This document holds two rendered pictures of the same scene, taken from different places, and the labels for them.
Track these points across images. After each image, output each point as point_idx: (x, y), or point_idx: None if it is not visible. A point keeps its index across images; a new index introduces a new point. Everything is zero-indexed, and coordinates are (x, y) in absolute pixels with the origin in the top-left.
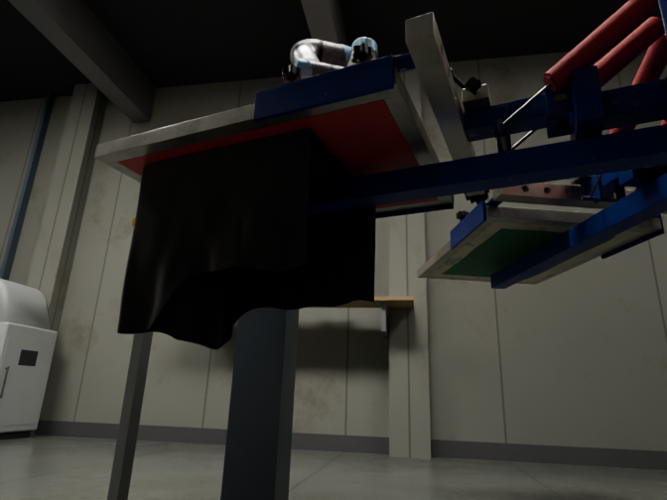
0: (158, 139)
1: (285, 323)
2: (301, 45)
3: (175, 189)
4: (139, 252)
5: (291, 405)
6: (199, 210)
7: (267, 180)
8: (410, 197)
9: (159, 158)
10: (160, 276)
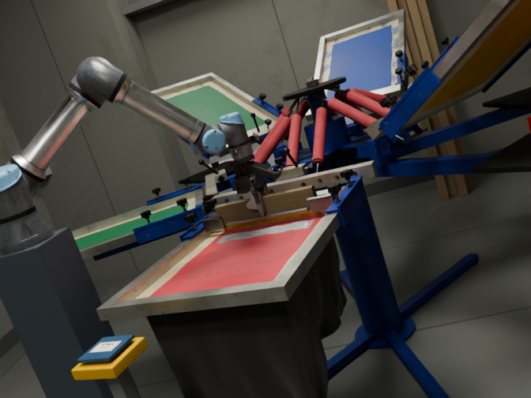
0: (314, 259)
1: (133, 382)
2: (129, 79)
3: (302, 294)
4: (306, 358)
5: None
6: (316, 301)
7: (329, 260)
8: None
9: None
10: (319, 363)
